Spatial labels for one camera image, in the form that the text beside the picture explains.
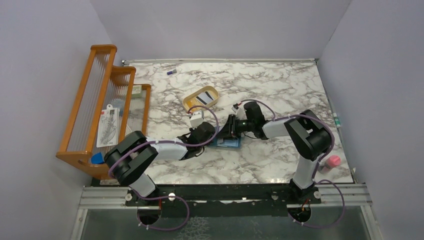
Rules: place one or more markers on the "orange wooden rack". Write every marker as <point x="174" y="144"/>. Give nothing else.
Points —
<point x="101" y="84"/>

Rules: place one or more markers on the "small purple marker cap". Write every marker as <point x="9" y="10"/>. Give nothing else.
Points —
<point x="171" y="72"/>

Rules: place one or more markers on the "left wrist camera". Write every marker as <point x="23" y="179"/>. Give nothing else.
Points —
<point x="196" y="118"/>

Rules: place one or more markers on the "grey white card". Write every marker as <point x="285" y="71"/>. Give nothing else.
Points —
<point x="204" y="98"/>

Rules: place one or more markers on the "green white box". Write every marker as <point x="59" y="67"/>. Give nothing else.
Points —
<point x="137" y="91"/>

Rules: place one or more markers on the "blue object in rack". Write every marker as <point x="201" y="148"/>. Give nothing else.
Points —
<point x="97" y="159"/>

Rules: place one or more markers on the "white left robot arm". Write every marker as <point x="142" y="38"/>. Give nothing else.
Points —
<point x="129" y="160"/>

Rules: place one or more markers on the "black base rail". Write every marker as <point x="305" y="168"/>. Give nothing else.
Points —
<point x="223" y="200"/>

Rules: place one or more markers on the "pink bottle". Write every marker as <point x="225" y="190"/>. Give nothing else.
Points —
<point x="330" y="163"/>

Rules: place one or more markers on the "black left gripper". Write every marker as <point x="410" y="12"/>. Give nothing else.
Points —
<point x="193" y="130"/>

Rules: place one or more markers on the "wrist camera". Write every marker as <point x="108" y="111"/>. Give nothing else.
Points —
<point x="196" y="118"/>
<point x="239" y="111"/>

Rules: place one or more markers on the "yellow oval tray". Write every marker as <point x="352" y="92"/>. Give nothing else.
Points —
<point x="190" y="101"/>

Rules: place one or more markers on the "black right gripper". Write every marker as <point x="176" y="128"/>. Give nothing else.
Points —
<point x="229" y="129"/>

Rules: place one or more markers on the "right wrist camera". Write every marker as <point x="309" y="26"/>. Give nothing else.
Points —
<point x="239" y="111"/>

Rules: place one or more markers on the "green white marker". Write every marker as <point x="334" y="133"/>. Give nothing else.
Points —
<point x="336" y="120"/>

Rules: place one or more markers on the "teal card holder wallet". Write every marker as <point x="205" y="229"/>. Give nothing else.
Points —
<point x="233" y="143"/>

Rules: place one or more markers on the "white packaged item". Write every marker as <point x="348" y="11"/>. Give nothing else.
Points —
<point x="108" y="127"/>

